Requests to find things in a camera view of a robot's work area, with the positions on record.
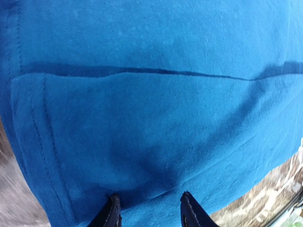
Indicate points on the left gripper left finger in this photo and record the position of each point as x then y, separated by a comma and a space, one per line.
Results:
109, 215

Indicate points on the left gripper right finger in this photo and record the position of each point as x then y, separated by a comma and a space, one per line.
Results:
192, 214

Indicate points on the blue printed t-shirt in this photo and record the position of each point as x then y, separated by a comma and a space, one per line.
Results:
148, 99

